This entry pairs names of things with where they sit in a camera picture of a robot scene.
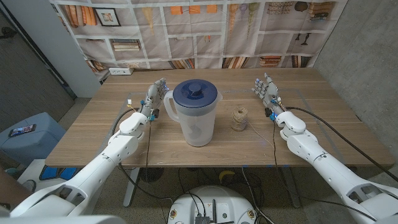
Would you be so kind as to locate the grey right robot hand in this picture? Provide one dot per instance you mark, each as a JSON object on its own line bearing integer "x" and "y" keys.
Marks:
{"x": 270, "y": 93}

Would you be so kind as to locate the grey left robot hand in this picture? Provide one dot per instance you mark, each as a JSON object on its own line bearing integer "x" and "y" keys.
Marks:
{"x": 154, "y": 96}

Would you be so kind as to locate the dark blue pitcher lid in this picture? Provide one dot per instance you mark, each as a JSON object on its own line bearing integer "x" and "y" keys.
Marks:
{"x": 195, "y": 93}

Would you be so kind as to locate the translucent plastic pitcher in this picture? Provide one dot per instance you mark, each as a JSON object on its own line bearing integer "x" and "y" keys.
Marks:
{"x": 196, "y": 130}

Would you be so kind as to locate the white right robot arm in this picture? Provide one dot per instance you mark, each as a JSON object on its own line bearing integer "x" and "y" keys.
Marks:
{"x": 326, "y": 165}

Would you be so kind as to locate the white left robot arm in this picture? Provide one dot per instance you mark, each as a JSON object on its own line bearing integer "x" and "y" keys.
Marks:
{"x": 93, "y": 174}

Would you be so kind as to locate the brown twine spool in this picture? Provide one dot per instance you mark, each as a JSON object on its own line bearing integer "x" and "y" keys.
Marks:
{"x": 239, "y": 119}

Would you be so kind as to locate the white power strip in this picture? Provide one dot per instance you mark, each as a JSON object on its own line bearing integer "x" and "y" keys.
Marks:
{"x": 121, "y": 71}

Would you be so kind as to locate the printed bookshelf backdrop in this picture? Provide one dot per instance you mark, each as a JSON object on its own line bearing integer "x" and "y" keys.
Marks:
{"x": 186, "y": 37}

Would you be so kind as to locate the black round fan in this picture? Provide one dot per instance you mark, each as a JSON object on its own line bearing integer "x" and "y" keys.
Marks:
{"x": 151, "y": 174}

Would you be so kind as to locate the yellow curved object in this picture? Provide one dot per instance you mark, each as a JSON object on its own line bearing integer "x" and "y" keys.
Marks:
{"x": 226, "y": 174}

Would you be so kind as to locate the white table leg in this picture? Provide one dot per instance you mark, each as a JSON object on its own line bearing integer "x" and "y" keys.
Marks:
{"x": 132, "y": 186}

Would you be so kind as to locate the grey table leg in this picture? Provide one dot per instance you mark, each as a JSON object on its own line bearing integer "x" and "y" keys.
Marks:
{"x": 291, "y": 186}

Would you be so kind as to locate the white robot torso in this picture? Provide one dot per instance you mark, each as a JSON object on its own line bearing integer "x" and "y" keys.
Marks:
{"x": 214, "y": 199}

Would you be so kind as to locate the white board with blue patches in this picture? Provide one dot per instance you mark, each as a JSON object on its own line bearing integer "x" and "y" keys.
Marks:
{"x": 51, "y": 172}

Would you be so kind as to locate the black smartphone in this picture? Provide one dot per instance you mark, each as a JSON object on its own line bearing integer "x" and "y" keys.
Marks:
{"x": 22, "y": 130}

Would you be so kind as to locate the grey sneaker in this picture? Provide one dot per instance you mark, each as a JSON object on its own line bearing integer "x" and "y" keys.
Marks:
{"x": 29, "y": 186}

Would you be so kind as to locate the person's bare leg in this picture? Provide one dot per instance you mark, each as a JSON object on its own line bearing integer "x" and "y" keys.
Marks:
{"x": 12, "y": 189}

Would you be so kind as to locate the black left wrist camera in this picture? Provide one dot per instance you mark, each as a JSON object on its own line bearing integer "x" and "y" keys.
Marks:
{"x": 155, "y": 114}

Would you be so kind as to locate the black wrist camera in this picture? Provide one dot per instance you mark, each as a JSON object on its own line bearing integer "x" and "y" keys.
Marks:
{"x": 155, "y": 114}
{"x": 270, "y": 113}

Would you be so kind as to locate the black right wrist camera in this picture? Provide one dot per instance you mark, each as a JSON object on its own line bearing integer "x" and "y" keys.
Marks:
{"x": 270, "y": 113}

